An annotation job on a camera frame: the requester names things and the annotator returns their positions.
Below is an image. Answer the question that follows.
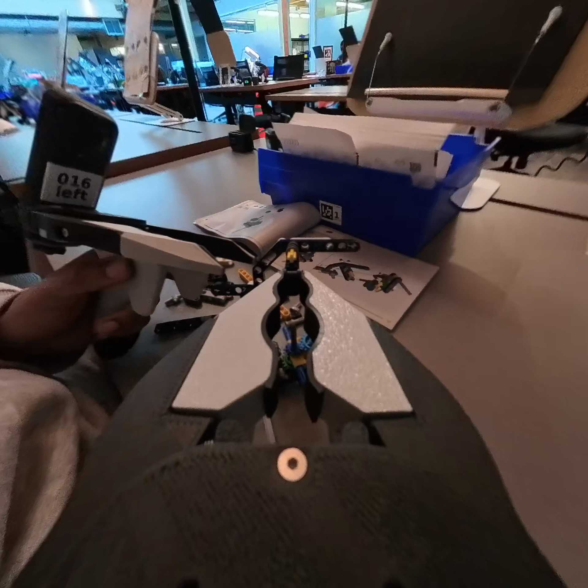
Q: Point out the person's left hand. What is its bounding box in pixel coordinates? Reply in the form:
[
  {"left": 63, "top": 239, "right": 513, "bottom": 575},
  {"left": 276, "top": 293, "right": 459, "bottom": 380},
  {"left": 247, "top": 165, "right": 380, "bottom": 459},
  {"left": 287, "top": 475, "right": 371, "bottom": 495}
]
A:
[{"left": 0, "top": 252, "right": 150, "bottom": 375}]

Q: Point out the blue plastic bin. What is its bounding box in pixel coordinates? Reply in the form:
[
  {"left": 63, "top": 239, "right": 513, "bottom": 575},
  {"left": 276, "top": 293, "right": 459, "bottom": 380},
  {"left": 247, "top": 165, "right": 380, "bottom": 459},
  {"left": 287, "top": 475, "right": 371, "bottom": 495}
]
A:
[{"left": 257, "top": 133, "right": 491, "bottom": 258}]

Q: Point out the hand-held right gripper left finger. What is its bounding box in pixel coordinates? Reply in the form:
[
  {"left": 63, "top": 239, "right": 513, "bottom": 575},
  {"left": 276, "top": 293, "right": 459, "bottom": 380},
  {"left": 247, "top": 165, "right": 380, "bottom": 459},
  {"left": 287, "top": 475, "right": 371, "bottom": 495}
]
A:
[{"left": 171, "top": 271, "right": 289, "bottom": 417}]

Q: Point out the lego instruction booklet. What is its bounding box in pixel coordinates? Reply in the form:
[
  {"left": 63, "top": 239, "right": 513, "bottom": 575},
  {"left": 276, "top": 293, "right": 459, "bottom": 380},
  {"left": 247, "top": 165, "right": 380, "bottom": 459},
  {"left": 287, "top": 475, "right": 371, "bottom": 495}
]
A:
[{"left": 193, "top": 201, "right": 440, "bottom": 331}]

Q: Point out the yellow lego gear assembly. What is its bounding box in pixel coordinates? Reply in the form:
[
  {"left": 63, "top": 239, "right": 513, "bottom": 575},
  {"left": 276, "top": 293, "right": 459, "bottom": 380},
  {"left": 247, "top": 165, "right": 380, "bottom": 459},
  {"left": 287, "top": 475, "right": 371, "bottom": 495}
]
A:
[{"left": 275, "top": 303, "right": 318, "bottom": 384}]

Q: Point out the person's left forearm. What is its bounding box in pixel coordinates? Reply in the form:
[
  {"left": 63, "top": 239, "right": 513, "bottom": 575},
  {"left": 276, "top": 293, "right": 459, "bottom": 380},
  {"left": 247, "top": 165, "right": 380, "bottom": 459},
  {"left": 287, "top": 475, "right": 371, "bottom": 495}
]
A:
[{"left": 0, "top": 271, "right": 122, "bottom": 586}]

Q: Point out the wooden office desk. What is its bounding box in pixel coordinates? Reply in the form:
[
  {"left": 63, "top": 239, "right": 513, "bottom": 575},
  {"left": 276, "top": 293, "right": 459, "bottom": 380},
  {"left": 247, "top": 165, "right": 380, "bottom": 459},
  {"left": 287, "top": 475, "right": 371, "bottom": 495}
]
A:
[{"left": 200, "top": 76, "right": 350, "bottom": 125}]

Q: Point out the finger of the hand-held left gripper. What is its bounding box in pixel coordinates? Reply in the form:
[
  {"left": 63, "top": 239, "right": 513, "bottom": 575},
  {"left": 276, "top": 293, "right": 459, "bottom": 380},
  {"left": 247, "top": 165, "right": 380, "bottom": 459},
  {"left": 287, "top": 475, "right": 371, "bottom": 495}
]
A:
[
  {"left": 82, "top": 215, "right": 257, "bottom": 260},
  {"left": 120, "top": 231, "right": 259, "bottom": 299}
]

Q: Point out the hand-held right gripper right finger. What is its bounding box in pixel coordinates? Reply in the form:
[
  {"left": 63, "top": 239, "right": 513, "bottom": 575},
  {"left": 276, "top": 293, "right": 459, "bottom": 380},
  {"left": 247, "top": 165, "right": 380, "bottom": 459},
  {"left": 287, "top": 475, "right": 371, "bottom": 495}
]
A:
[{"left": 300, "top": 270, "right": 414, "bottom": 422}]

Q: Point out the black office chair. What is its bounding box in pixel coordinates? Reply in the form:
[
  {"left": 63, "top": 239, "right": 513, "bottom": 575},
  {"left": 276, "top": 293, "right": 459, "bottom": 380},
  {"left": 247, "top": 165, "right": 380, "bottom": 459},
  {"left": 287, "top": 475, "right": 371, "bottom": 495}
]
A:
[{"left": 487, "top": 122, "right": 588, "bottom": 172}]

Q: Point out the black lego frame assembly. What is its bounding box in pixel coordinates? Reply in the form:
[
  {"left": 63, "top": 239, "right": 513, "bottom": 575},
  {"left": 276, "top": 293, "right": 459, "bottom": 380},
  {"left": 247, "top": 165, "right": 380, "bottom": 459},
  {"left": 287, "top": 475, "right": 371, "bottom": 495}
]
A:
[{"left": 207, "top": 238, "right": 362, "bottom": 322}]

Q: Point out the black computer monitor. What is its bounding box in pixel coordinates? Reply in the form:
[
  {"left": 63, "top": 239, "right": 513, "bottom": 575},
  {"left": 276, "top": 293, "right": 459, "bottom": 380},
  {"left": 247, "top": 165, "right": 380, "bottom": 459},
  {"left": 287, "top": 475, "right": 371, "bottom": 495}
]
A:
[{"left": 273, "top": 54, "right": 306, "bottom": 80}]

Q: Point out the white cardboard box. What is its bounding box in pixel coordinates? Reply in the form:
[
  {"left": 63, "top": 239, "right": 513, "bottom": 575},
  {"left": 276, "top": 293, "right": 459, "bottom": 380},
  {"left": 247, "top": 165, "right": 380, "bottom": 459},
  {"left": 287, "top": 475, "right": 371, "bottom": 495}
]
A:
[{"left": 271, "top": 111, "right": 475, "bottom": 190}]

